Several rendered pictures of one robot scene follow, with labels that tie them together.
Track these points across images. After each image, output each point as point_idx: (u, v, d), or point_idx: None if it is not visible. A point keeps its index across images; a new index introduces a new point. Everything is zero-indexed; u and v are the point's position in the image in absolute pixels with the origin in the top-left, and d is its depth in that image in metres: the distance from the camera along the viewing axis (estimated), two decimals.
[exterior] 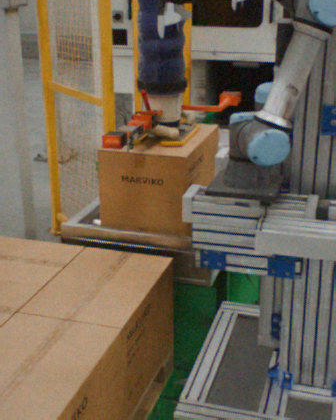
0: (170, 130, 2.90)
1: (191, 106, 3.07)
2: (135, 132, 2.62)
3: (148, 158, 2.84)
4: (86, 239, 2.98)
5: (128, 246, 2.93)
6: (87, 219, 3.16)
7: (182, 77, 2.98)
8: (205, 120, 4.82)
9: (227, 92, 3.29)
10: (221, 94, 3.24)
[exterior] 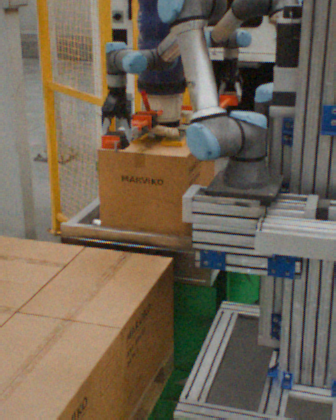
0: (170, 130, 2.90)
1: (191, 106, 3.07)
2: (135, 133, 2.63)
3: (148, 158, 2.84)
4: (86, 239, 2.98)
5: (128, 246, 2.93)
6: (87, 219, 3.16)
7: (182, 78, 2.99)
8: None
9: (227, 92, 3.30)
10: (221, 94, 3.25)
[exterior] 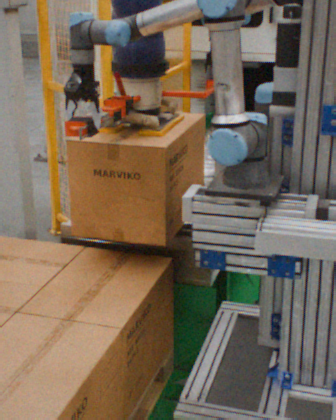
0: (148, 118, 2.57)
1: (173, 92, 2.74)
2: (105, 119, 2.29)
3: (123, 149, 2.51)
4: (86, 239, 2.98)
5: (128, 246, 2.93)
6: None
7: (162, 59, 2.66)
8: (205, 120, 4.82)
9: None
10: (207, 79, 2.92)
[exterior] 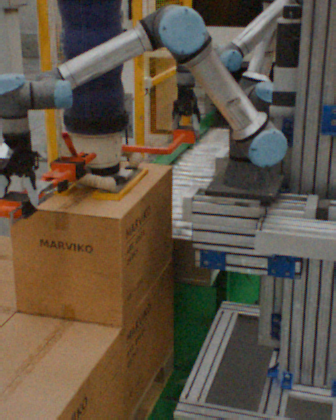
0: (103, 181, 2.25)
1: (134, 147, 2.42)
2: (47, 192, 1.97)
3: (72, 218, 2.19)
4: None
5: None
6: None
7: (120, 112, 2.34)
8: (205, 120, 4.82)
9: (183, 126, 2.65)
10: (175, 129, 2.60)
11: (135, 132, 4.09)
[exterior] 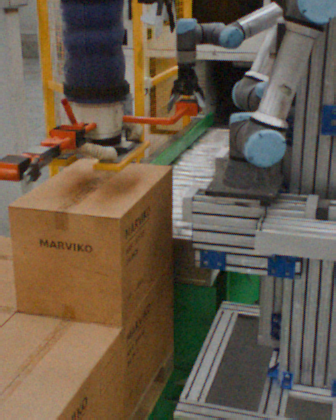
0: (103, 150, 2.21)
1: (135, 117, 2.38)
2: (45, 157, 1.94)
3: (72, 218, 2.19)
4: None
5: None
6: None
7: (121, 81, 2.30)
8: (205, 120, 4.82)
9: (185, 99, 2.60)
10: (177, 101, 2.56)
11: None
